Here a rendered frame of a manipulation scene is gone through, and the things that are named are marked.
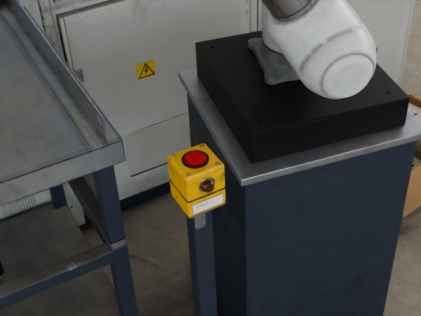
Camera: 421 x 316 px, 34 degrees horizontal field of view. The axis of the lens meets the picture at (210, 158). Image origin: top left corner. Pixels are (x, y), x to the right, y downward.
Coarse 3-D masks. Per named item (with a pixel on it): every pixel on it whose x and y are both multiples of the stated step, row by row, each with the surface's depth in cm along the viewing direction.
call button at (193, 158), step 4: (192, 152) 126; (196, 152) 126; (200, 152) 126; (188, 156) 125; (192, 156) 125; (196, 156) 125; (200, 156) 125; (204, 156) 125; (188, 160) 124; (192, 160) 124; (196, 160) 124; (200, 160) 124; (204, 160) 124; (192, 164) 124; (196, 164) 124; (200, 164) 124
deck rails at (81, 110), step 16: (16, 0) 174; (16, 16) 181; (16, 32) 174; (32, 32) 169; (32, 48) 168; (48, 48) 158; (48, 64) 162; (64, 64) 149; (48, 80) 157; (64, 80) 154; (64, 96) 151; (80, 96) 144; (80, 112) 146; (96, 112) 136; (80, 128) 142; (96, 128) 141; (96, 144) 138
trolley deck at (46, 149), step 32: (0, 32) 176; (0, 64) 164; (32, 64) 163; (0, 96) 153; (32, 96) 153; (0, 128) 144; (32, 128) 143; (64, 128) 143; (0, 160) 136; (32, 160) 135; (64, 160) 135; (96, 160) 139; (0, 192) 132; (32, 192) 135
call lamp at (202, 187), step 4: (204, 180) 123; (208, 180) 123; (212, 180) 124; (200, 184) 123; (204, 184) 123; (208, 184) 123; (212, 184) 123; (200, 188) 124; (204, 188) 123; (208, 188) 123; (212, 188) 124; (204, 192) 125
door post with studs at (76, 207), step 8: (24, 0) 185; (32, 0) 186; (32, 8) 187; (40, 24) 191; (72, 192) 230; (72, 200) 232; (72, 208) 234; (80, 208) 236; (80, 216) 238; (80, 224) 240
